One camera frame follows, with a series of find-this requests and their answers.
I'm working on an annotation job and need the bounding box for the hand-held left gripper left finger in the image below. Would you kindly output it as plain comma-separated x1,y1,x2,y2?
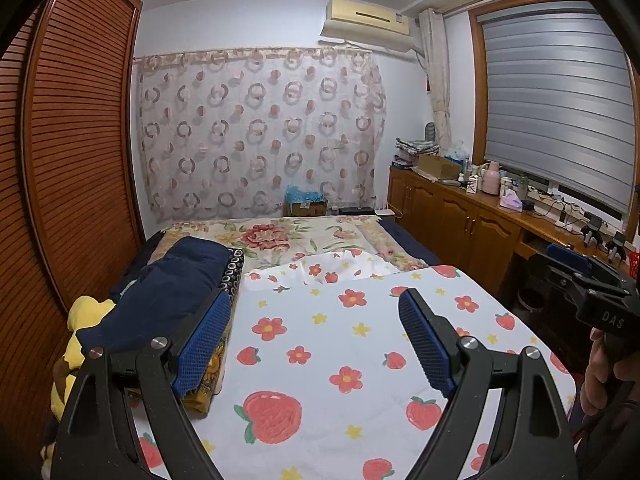
52,289,233,480

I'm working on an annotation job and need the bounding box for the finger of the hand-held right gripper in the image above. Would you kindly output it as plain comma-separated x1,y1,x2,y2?
529,252,592,306
546,242,608,275

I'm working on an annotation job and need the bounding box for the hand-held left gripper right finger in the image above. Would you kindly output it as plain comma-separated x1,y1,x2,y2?
397,287,576,480

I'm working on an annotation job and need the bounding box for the navy printed t-shirt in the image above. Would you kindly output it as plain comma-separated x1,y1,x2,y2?
75,236,232,356

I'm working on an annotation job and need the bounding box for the person's right hand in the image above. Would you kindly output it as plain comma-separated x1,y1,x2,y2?
580,327,640,416

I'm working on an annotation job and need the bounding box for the grey trash bin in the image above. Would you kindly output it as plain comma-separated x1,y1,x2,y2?
517,287,546,319

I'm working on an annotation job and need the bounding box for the yellow patterned cloth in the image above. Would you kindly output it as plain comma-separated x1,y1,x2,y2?
181,332,227,418

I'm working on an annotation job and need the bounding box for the dark circle-patterned cloth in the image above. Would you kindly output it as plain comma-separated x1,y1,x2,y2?
220,246,246,296

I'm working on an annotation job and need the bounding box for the strawberry flower print sheet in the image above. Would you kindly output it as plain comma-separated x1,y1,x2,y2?
132,250,578,480

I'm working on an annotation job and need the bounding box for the pink thermos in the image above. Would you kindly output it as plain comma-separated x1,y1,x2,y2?
480,160,501,196

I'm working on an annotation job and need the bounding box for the long wooden cabinet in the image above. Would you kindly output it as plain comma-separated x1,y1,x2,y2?
387,165,640,286

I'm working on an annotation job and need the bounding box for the yellow plush toy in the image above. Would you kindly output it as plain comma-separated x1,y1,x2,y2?
40,296,118,476

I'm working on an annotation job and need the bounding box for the floral quilt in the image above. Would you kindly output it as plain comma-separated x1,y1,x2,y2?
162,215,428,273

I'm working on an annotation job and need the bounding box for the grey window blind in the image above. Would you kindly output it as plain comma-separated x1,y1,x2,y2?
475,7,636,216

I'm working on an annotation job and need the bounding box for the open cardboard box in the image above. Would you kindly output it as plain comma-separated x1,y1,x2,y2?
417,154,463,181

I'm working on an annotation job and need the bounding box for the small cardboard box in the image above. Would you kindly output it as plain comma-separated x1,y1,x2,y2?
286,200,328,217

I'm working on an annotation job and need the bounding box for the stack of folded towels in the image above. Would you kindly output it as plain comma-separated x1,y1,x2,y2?
395,136,441,163

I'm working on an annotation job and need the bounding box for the cream window curtain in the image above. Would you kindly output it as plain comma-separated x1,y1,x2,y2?
417,7,453,153

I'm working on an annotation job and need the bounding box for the circle-patterned sheer curtain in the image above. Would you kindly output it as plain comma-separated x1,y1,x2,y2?
134,46,388,224

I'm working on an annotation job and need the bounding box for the wooden louvered wardrobe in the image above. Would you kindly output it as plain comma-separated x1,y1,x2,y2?
0,0,146,461

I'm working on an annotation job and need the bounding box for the cream wall air conditioner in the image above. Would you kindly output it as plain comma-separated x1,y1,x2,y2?
320,0,426,54

